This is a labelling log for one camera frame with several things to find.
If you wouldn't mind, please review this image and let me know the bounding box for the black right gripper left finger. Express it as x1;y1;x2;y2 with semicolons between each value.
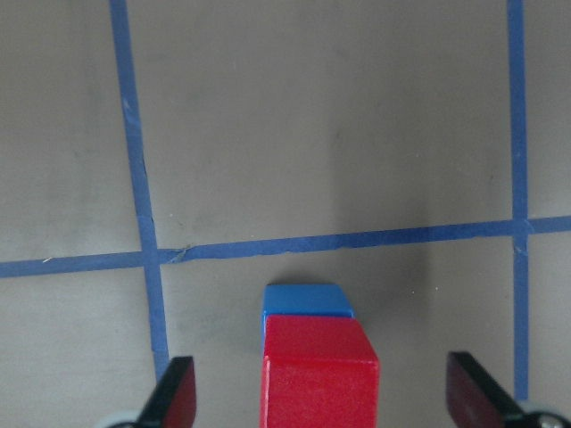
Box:
135;356;196;428

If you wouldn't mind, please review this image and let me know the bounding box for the red wooden block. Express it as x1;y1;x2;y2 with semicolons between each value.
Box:
259;315;380;427

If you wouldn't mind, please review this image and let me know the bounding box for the blue wooden block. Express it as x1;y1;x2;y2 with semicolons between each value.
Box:
261;284;355;356

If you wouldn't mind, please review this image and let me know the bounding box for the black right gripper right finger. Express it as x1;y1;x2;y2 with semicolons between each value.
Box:
445;351;525;428

